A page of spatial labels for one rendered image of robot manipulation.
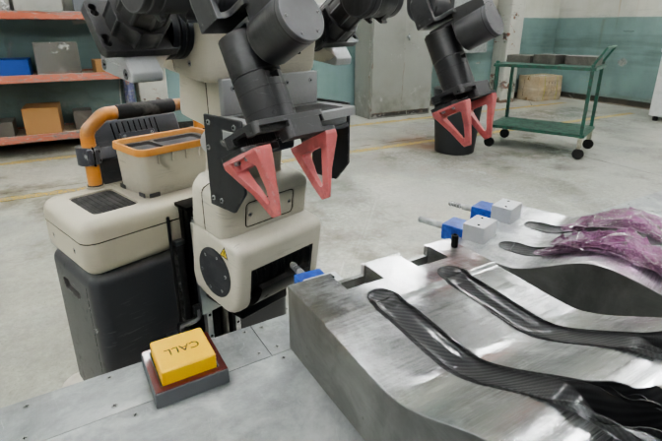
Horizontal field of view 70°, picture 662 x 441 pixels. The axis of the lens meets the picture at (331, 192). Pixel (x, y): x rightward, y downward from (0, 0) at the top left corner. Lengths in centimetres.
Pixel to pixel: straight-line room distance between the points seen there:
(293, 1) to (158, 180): 73
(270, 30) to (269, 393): 38
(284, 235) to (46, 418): 51
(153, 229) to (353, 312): 68
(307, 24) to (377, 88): 588
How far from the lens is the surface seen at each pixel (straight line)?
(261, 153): 48
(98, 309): 114
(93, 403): 61
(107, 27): 77
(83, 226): 107
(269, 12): 49
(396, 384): 45
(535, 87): 856
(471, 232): 79
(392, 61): 645
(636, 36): 868
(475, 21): 83
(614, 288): 70
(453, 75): 85
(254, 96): 52
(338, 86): 664
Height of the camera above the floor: 118
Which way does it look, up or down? 20 degrees down
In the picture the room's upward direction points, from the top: straight up
